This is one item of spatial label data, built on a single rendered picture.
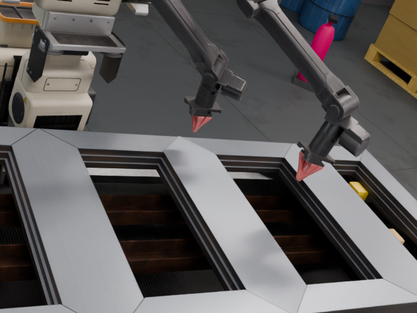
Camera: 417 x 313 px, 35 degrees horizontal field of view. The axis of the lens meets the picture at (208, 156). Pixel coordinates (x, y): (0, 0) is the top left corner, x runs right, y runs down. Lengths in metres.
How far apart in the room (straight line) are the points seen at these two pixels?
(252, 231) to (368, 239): 0.39
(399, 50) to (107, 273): 5.17
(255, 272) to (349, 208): 0.54
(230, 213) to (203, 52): 0.44
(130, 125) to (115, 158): 1.95
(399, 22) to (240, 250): 4.91
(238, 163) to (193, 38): 0.52
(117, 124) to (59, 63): 1.64
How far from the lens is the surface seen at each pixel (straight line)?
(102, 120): 3.81
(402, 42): 6.37
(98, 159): 1.88
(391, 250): 2.00
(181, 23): 1.70
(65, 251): 1.50
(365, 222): 2.06
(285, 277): 1.67
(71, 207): 1.63
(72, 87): 2.24
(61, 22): 2.07
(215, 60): 1.80
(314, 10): 6.72
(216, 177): 1.93
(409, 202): 2.31
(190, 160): 1.96
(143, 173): 2.18
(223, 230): 1.73
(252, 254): 1.69
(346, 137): 1.75
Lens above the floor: 1.85
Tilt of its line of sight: 29 degrees down
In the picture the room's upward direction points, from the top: 22 degrees clockwise
